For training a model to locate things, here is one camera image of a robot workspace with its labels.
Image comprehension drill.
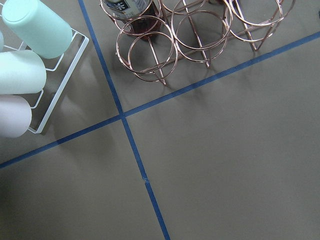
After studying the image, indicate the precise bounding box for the tea bottle front of rack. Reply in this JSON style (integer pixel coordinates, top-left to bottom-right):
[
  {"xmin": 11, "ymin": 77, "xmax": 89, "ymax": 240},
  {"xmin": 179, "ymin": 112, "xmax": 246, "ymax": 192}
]
[{"xmin": 99, "ymin": 0, "xmax": 161, "ymax": 41}]

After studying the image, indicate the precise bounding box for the mint green cup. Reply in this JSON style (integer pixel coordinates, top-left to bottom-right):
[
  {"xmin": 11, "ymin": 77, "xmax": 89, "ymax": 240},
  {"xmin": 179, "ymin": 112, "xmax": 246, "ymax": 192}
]
[{"xmin": 1, "ymin": 0, "xmax": 73, "ymax": 59}]

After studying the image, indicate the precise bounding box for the pale white-green cup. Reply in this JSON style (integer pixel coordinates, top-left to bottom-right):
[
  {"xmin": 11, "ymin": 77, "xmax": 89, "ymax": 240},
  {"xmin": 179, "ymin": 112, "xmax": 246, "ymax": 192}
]
[{"xmin": 0, "ymin": 50, "xmax": 47, "ymax": 95}]

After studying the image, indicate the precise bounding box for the copper wire bottle rack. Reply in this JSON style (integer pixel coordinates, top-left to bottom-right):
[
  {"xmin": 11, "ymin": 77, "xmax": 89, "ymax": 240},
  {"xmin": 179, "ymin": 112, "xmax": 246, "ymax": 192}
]
[{"xmin": 99, "ymin": 0, "xmax": 296, "ymax": 86}]

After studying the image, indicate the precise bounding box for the white wire cup rack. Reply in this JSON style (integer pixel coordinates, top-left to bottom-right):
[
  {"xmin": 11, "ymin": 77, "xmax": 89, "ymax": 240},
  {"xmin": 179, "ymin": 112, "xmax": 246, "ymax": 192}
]
[{"xmin": 19, "ymin": 29, "xmax": 89, "ymax": 134}]

